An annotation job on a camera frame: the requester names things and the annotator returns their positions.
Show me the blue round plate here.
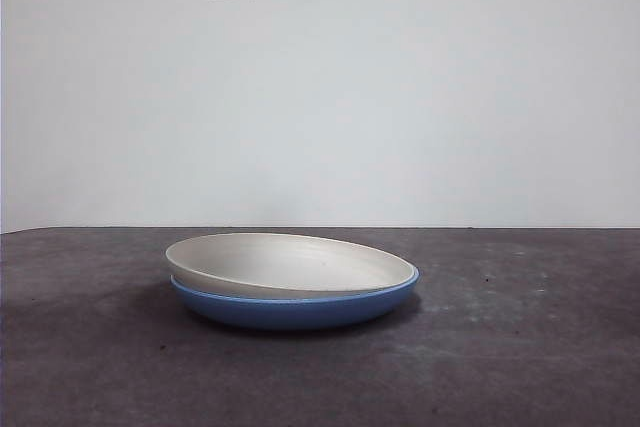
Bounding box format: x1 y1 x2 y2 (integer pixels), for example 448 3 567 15
169 269 421 332

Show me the white round plate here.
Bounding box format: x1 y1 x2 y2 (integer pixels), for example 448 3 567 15
164 233 419 298

